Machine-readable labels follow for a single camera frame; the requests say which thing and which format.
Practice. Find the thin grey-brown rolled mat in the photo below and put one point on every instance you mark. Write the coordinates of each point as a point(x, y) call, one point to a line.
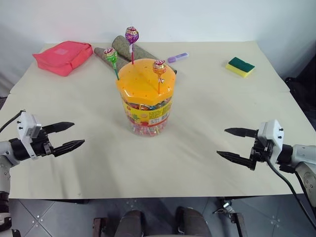
point(101, 53)

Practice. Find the black chair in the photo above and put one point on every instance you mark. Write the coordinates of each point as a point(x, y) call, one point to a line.
point(302, 93)

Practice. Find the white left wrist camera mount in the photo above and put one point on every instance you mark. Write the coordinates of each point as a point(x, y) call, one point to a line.
point(26, 128)

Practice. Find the yellow and green sponge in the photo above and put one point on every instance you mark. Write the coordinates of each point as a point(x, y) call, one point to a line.
point(240, 66)

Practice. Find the orange wrapped lollipop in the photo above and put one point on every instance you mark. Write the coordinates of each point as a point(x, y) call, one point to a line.
point(158, 66)

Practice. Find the purple wrapped lollipop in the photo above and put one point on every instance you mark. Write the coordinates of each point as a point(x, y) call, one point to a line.
point(131, 35)

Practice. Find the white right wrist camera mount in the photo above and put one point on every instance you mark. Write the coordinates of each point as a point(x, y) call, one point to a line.
point(272, 134)

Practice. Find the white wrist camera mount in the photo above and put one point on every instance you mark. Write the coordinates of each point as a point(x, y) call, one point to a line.
point(272, 134)
point(26, 128)

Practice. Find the dark rounded shape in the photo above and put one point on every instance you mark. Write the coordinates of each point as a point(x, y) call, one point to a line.
point(191, 222)
point(132, 224)

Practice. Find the pink fabric pouch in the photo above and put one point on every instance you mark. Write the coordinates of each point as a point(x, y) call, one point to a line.
point(61, 58)

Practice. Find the purple highlighter pen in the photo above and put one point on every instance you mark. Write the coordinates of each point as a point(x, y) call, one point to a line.
point(177, 57)

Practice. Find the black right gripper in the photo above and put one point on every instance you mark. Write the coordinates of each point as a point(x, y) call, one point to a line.
point(259, 151)

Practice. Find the thick grey-brown rolled mat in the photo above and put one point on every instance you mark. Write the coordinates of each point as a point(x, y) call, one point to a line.
point(123, 45)

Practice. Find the brown wooden bar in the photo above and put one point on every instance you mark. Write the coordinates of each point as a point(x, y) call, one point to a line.
point(100, 227)
point(240, 224)

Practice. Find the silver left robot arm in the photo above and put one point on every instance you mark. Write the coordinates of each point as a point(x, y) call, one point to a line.
point(5, 158)

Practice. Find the metal table clamp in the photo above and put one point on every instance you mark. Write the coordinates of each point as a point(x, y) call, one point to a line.
point(225, 207)

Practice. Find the lollipop jar with orange lid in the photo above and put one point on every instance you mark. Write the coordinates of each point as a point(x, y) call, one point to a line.
point(145, 103)

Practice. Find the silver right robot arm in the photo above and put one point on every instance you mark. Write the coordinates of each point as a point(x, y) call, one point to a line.
point(302, 160)

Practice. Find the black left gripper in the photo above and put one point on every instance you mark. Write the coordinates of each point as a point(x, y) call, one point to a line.
point(43, 145)

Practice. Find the green wrapped lollipop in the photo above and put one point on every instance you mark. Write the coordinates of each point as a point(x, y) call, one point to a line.
point(110, 54)

